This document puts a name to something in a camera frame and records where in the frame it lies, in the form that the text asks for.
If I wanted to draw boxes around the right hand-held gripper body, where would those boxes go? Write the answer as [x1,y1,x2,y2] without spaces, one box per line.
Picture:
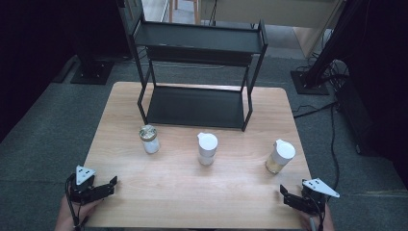
[300,177,341,216]

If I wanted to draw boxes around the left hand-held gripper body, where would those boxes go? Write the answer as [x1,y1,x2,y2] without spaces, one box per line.
[67,165,98,206]

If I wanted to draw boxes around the gold-lidded glass seasoning jar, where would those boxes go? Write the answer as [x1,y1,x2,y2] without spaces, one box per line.
[139,124,161,155]

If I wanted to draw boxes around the white-lidded jar with white contents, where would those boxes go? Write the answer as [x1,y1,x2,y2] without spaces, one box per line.
[196,132,219,167]

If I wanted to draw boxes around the black metal two-tier shelf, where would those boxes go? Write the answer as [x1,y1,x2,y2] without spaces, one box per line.
[115,0,269,133]

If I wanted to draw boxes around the person's right hand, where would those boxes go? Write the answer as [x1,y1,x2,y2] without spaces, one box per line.
[298,203,335,231]

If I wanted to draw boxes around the person's left hand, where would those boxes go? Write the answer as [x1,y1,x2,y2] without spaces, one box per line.
[55,194,101,231]

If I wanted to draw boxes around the white-lidded jar with yellow contents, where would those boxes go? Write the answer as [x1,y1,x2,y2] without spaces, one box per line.
[265,139,296,175]

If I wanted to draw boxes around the dark equipment case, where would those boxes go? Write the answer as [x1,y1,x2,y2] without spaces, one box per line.
[335,76,388,158]

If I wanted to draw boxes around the black stand with square base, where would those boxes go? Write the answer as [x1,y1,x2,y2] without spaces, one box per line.
[70,0,115,87]

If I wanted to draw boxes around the black slanted stand with base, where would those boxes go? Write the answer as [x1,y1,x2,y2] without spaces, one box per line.
[290,0,358,96]

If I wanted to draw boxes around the beige desk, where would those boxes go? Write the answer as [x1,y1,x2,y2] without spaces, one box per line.
[198,0,344,60]

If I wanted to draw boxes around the wooden chair legs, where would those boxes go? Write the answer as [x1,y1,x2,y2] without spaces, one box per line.
[167,0,200,25]

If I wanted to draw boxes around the right hand-held gripper cable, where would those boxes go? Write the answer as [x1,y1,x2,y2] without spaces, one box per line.
[308,193,325,231]

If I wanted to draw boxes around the hand-held gripper cable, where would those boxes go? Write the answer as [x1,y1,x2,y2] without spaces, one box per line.
[64,173,90,231]
[308,193,325,231]

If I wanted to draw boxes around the left hand-held gripper cable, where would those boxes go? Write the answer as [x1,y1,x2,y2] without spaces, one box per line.
[64,173,90,231]

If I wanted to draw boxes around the long black floor cable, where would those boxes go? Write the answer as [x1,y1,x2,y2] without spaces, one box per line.
[292,101,342,201]

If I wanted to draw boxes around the bundle of black cables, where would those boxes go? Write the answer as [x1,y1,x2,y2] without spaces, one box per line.
[294,58,351,94]

